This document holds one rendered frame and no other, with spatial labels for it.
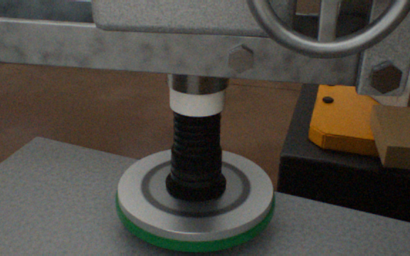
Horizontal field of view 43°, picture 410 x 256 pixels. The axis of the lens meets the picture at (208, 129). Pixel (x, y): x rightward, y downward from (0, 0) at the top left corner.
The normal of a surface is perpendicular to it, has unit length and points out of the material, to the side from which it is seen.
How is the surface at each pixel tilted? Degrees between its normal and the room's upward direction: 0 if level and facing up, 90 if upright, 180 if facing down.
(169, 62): 90
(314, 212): 0
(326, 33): 90
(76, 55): 90
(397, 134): 0
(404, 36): 90
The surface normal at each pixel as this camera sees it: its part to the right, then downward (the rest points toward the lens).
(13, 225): 0.03, -0.89
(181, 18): -0.05, 0.45
